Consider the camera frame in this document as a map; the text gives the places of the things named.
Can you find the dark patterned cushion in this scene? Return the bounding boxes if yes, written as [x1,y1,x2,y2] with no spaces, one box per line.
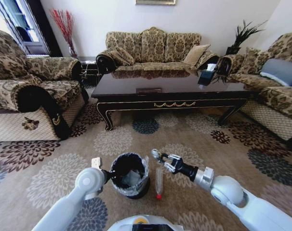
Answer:
[114,46,135,66]

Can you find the framed wall picture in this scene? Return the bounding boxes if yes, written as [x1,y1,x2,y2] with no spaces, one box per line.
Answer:
[135,0,177,6]

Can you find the black tissue box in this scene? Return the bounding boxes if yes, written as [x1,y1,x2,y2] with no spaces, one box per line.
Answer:
[197,63,217,87]

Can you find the dark glossy coffee table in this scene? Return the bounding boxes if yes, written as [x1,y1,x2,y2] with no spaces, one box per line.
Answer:
[91,70,255,132]

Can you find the black trash bin with liner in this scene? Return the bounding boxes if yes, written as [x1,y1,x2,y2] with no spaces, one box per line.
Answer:
[109,153,151,200]

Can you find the white robot front shell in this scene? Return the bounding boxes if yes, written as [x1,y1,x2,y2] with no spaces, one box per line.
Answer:
[106,214,186,231]

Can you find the silver trash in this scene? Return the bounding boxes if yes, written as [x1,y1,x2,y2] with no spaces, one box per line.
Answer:
[150,148,165,165]

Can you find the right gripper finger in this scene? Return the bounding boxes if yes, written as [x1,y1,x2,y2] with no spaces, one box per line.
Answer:
[160,153,177,162]
[158,159,172,172]

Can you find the clear bottle with red cap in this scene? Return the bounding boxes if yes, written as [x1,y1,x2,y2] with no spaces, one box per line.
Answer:
[155,167,164,200]

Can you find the grey cushion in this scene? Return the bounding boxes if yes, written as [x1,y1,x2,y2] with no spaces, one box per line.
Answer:
[259,58,292,87]

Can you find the floral patterned rug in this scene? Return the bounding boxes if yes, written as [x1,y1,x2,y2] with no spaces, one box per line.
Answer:
[0,96,292,231]

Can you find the dark framed glass door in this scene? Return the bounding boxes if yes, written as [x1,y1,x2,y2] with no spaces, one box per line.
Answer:
[0,0,63,58]

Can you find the red twigs in vase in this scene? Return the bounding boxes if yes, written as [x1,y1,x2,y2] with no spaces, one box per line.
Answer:
[50,8,79,58]

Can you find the tan patterned cushion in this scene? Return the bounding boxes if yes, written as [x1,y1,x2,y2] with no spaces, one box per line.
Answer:
[183,44,211,66]

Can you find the three-seat patterned sofa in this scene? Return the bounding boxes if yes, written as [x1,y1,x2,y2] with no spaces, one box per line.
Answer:
[95,26,220,76]

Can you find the patterned armchair with grey cushion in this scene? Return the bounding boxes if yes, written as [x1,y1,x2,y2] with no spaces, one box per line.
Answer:
[217,32,292,146]

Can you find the brown patterned square cushion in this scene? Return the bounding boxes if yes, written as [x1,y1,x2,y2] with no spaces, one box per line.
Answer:
[239,47,264,74]

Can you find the small dark side table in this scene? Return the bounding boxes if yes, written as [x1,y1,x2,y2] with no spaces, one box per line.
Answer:
[78,60,100,84]

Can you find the dark plant in black pot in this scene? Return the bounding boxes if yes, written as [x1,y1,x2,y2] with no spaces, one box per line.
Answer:
[226,20,268,56]

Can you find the patterned armchair with black arms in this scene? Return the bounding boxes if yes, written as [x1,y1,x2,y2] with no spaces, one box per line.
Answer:
[0,28,90,143]

